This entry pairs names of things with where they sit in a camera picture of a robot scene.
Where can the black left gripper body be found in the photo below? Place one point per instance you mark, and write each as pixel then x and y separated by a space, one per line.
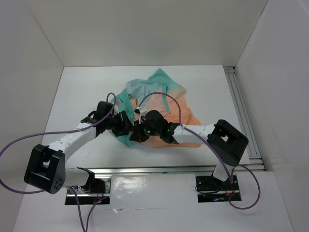
pixel 115 123

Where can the aluminium right side rail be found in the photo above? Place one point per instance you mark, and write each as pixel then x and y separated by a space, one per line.
pixel 256 161

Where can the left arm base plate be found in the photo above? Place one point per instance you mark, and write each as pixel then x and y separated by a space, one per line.
pixel 98 192

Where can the aluminium front table rail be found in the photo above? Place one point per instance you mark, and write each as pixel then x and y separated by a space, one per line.
pixel 153 170

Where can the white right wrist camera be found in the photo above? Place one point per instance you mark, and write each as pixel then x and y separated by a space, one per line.
pixel 141 111

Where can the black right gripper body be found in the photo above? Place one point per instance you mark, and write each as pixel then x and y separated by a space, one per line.
pixel 145 130

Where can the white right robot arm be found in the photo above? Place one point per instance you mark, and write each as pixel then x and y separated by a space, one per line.
pixel 225 141

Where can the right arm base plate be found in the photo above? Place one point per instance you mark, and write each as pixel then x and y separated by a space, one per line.
pixel 211 190

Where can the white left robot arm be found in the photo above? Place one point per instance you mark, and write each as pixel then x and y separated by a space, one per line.
pixel 47 169

